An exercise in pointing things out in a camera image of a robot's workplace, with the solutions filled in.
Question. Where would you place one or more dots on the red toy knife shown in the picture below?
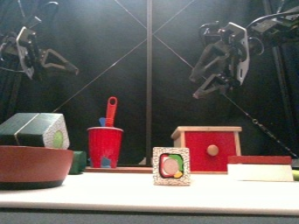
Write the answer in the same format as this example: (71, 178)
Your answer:
(111, 113)

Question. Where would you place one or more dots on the red and white nigiri block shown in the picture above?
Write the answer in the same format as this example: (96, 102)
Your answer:
(259, 172)

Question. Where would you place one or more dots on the red wooden bowl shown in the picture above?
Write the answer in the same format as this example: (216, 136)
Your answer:
(31, 166)

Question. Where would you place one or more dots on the grey vertical frame pole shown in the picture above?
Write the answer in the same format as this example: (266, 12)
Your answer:
(148, 87)

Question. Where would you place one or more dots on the white speckled sushi roll piece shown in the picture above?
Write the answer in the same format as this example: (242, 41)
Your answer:
(171, 178)

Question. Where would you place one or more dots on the red wooden drawer box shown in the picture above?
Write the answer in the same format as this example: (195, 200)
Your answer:
(202, 151)

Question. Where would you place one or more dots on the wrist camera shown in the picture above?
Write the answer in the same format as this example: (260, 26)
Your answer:
(212, 30)
(47, 10)

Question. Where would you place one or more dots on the white cutting board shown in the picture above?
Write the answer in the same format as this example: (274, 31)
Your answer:
(147, 198)

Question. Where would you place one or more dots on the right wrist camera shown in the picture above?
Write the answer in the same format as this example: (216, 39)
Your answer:
(212, 30)

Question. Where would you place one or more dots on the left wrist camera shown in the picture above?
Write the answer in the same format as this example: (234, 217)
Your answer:
(47, 10)

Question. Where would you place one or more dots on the blue toy utensil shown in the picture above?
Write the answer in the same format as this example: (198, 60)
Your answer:
(103, 122)

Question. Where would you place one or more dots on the red plastic cup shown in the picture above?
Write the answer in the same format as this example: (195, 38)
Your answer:
(104, 145)

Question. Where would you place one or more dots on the dark green sushi roll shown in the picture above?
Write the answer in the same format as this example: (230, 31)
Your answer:
(27, 128)

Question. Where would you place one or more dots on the yellow-green toy piece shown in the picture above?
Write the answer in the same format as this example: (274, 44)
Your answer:
(296, 175)

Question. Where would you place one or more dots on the small green toy block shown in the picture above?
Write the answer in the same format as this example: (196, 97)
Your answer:
(79, 162)

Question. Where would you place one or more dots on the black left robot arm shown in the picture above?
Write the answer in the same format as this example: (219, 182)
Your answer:
(7, 52)

